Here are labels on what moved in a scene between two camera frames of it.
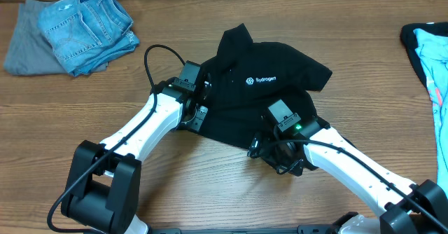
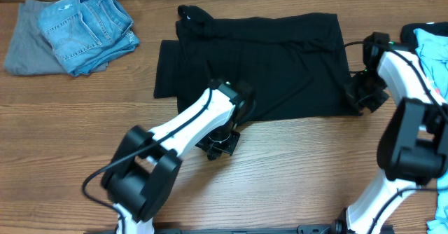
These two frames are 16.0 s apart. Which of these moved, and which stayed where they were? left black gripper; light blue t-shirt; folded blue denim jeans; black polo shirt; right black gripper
Moved: right black gripper; black polo shirt; left black gripper
Stayed: folded blue denim jeans; light blue t-shirt
